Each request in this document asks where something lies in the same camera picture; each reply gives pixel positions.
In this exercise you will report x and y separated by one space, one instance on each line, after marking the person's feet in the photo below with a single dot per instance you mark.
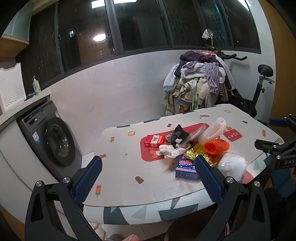
120 237

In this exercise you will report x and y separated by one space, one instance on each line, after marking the green soap bottle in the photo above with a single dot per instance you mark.
36 87

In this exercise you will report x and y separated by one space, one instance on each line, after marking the crumpled white tissue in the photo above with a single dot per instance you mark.
170 151

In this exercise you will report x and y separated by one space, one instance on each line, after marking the person's clothed leg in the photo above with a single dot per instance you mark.
284 185

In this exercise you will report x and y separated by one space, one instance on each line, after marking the wooden wall cabinet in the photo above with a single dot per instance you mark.
11 46

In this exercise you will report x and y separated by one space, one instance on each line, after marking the small blue item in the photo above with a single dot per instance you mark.
30 95

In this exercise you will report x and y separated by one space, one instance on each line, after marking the black exercise bike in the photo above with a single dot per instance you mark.
249 102

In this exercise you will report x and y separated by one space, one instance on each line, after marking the clear plastic package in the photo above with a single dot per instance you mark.
196 133

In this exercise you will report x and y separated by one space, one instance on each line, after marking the white plastic bag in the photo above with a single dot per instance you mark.
232 165

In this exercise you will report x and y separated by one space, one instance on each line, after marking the white hanging cloth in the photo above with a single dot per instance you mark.
206 34

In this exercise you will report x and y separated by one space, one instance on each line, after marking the blue carton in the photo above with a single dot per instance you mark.
185 169

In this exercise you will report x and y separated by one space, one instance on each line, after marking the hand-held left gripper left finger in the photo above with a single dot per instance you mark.
89 179

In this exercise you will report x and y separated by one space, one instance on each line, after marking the orange pleated paper cup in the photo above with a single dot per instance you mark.
216 146

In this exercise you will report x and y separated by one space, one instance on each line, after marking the white perforated laundry basket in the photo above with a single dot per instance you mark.
11 88

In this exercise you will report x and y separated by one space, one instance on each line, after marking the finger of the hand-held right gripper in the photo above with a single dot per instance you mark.
269 145
278 122

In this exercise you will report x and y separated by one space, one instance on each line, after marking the printed table cover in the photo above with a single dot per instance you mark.
138 176

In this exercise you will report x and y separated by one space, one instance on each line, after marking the grey washing machine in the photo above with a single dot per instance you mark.
53 141

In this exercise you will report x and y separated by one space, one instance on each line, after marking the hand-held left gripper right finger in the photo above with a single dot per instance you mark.
208 178

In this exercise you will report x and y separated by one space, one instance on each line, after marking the red cigarette box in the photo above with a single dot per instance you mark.
153 140

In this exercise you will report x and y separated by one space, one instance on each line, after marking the bubble wrap roll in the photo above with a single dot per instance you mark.
214 129

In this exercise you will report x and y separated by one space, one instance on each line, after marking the gold foil wrapper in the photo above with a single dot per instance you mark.
196 151

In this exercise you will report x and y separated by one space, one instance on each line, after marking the dark window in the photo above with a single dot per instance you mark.
138 23

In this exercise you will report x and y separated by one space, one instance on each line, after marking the black mesh pouch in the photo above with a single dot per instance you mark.
178 134

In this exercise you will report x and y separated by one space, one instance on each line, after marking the pile of clothes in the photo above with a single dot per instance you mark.
198 81

